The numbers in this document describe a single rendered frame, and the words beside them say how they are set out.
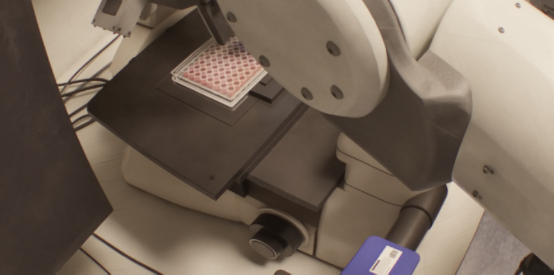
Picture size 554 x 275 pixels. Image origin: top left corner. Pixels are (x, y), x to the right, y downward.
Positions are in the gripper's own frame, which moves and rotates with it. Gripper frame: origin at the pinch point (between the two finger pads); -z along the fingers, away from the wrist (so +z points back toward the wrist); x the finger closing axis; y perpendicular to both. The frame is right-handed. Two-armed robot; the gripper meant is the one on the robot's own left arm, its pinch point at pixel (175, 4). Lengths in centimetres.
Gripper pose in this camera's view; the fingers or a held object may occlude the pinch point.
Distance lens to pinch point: 47.8
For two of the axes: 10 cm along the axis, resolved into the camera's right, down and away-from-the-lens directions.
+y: -5.5, 7.4, -3.8
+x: -8.1, -3.8, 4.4
